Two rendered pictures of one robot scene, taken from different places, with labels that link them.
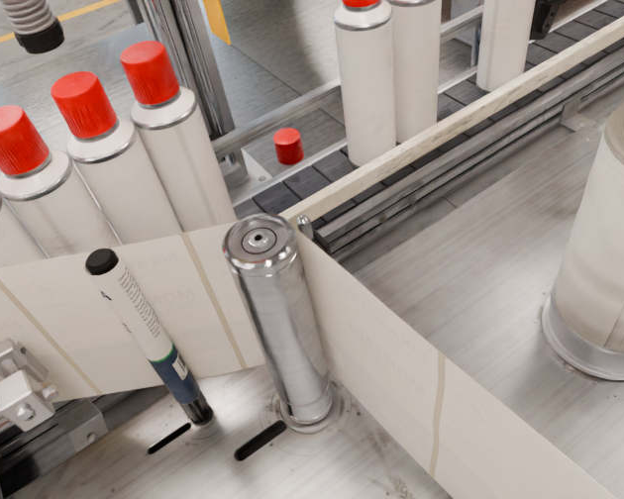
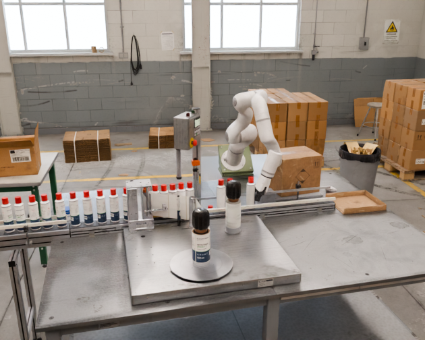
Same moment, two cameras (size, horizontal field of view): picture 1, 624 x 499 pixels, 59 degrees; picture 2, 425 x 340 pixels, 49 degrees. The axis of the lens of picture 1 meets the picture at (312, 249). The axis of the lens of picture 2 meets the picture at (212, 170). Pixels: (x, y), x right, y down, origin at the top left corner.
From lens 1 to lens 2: 2.37 m
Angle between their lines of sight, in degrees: 30
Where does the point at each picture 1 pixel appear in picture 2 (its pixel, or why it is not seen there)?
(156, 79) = (189, 185)
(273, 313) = (191, 205)
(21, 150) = (173, 187)
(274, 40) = not seen: hidden behind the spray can
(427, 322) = (212, 225)
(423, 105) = not seen: hidden behind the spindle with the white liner
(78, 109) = (180, 185)
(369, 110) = (219, 200)
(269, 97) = (213, 202)
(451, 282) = (218, 223)
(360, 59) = (218, 192)
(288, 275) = (193, 201)
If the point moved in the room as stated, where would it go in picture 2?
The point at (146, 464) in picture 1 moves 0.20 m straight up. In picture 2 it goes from (170, 227) to (169, 194)
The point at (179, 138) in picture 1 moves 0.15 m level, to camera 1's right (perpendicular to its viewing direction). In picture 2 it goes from (189, 193) to (214, 195)
